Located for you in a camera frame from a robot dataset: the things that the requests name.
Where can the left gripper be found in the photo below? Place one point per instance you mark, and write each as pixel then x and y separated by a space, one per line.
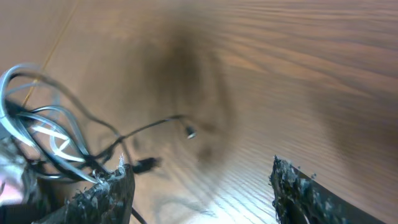
pixel 20 193

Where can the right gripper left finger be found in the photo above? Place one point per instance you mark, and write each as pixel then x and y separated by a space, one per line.
pixel 108 201

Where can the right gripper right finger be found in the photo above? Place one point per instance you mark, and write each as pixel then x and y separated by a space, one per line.
pixel 299 199

